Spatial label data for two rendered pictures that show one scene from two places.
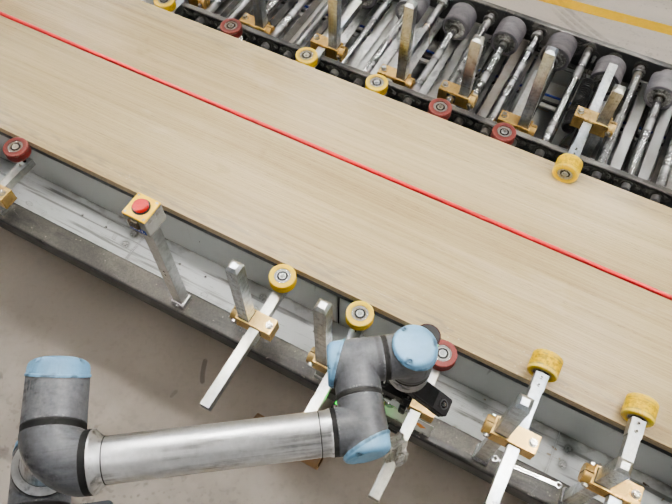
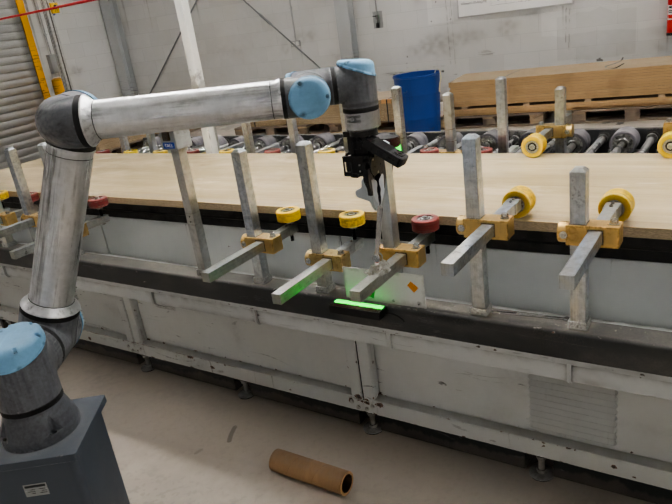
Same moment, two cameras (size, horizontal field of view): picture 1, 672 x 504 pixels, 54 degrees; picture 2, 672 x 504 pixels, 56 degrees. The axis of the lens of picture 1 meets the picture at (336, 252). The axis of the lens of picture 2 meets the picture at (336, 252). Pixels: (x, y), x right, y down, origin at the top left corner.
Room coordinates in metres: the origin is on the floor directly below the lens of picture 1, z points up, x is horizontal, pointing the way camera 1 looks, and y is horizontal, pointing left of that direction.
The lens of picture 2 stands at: (-1.10, -0.27, 1.50)
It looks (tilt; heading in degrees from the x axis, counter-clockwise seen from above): 21 degrees down; 8
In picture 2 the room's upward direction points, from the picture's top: 8 degrees counter-clockwise
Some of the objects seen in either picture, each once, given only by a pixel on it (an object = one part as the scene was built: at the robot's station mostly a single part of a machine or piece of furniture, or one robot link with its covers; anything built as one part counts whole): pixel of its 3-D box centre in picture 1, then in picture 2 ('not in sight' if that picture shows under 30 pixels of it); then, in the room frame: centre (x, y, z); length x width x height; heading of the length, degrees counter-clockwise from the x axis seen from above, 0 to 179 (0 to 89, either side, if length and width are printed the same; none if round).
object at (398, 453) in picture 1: (397, 448); (380, 265); (0.42, -0.16, 0.87); 0.09 x 0.07 x 0.02; 153
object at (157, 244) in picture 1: (166, 265); (192, 212); (0.91, 0.48, 0.93); 0.05 x 0.04 x 0.45; 63
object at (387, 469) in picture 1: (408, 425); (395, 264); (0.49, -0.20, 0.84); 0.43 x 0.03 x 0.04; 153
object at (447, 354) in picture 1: (440, 360); (426, 234); (0.67, -0.29, 0.85); 0.08 x 0.08 x 0.11
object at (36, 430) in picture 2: not in sight; (36, 413); (0.19, 0.73, 0.65); 0.19 x 0.19 x 0.10
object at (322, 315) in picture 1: (323, 344); (315, 221); (0.68, 0.03, 0.93); 0.03 x 0.03 x 0.48; 63
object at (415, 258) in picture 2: (413, 400); (400, 254); (0.55, -0.21, 0.85); 0.13 x 0.06 x 0.05; 63
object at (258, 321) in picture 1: (254, 321); (261, 242); (0.78, 0.23, 0.84); 0.13 x 0.06 x 0.05; 63
